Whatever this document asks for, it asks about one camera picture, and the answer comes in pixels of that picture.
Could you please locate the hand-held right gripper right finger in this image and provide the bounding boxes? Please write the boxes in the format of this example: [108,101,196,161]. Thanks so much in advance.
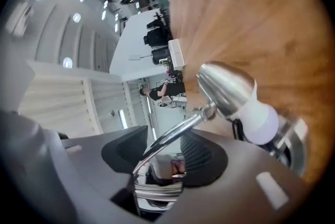
[157,128,311,224]

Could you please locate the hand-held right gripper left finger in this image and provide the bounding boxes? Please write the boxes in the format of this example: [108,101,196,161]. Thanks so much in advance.
[39,125,149,224]

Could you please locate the silver desk lamp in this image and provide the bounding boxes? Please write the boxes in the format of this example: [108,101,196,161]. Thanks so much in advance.
[132,60,309,209]

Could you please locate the black office chair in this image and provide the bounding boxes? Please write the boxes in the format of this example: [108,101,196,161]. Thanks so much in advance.
[151,47,172,65]
[143,26,170,47]

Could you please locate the white rectangular box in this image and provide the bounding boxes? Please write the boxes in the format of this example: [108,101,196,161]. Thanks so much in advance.
[167,39,186,71]

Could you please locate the wooden table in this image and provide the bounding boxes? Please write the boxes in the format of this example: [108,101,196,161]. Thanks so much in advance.
[165,0,332,185]

